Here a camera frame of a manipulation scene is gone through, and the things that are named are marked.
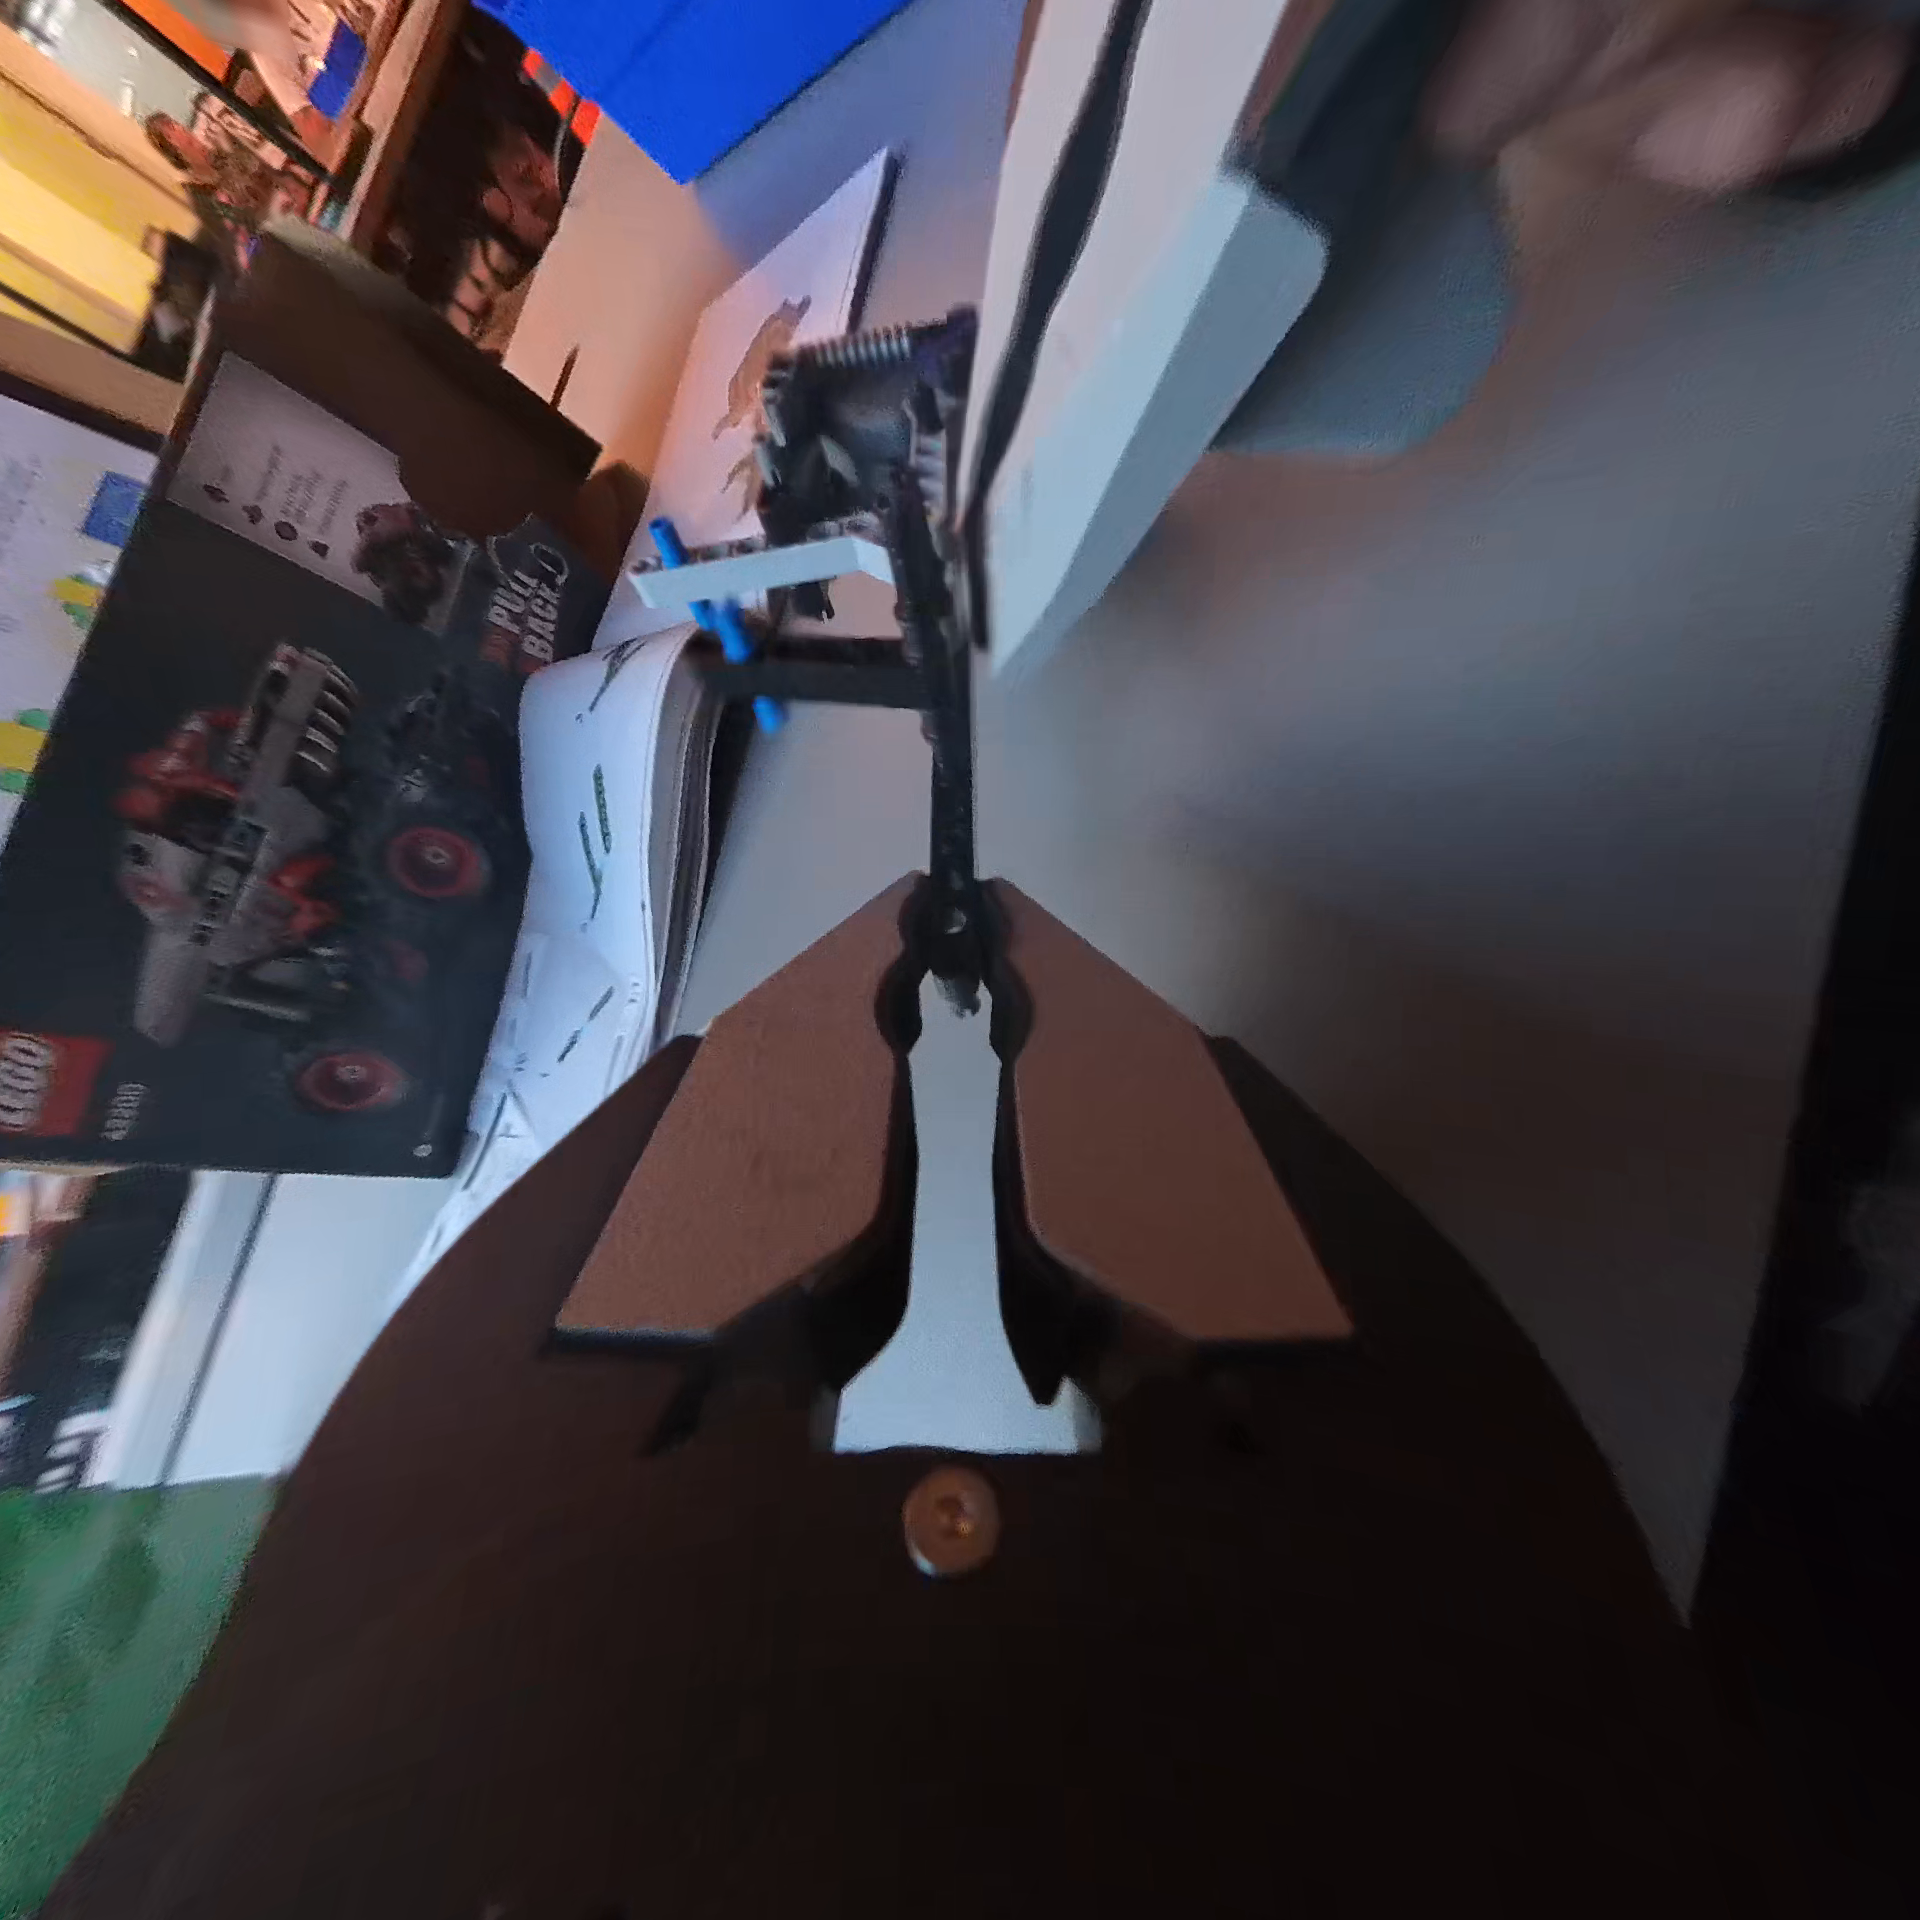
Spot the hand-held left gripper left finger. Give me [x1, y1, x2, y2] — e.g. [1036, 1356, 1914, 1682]
[551, 873, 924, 1401]

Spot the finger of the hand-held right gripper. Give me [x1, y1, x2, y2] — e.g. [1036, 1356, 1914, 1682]
[971, 0, 1331, 684]
[959, 0, 1150, 518]

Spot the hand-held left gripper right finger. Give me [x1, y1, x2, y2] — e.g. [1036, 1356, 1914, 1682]
[978, 873, 1356, 1407]

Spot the grey and black lego assembly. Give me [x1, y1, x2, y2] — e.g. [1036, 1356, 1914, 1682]
[627, 303, 994, 1037]

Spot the open lego instruction booklet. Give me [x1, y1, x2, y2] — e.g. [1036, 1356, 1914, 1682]
[402, 146, 906, 1281]

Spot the dark lego set box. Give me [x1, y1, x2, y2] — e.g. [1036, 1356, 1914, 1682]
[0, 239, 607, 1182]

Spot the person's right hand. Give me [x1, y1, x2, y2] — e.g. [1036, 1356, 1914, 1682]
[1417, 0, 1920, 204]

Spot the blue plastic bin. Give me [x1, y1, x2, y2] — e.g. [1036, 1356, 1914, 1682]
[477, 0, 921, 185]

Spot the cluttered wooden shelf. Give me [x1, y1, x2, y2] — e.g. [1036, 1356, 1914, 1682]
[0, 0, 578, 396]

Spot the green plastic bin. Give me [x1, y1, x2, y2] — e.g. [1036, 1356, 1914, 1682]
[0, 1474, 291, 1920]

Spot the colourful printed poster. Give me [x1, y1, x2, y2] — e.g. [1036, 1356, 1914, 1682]
[0, 394, 161, 846]

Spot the yellow plastic bin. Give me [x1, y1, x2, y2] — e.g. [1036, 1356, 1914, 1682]
[0, 108, 170, 349]

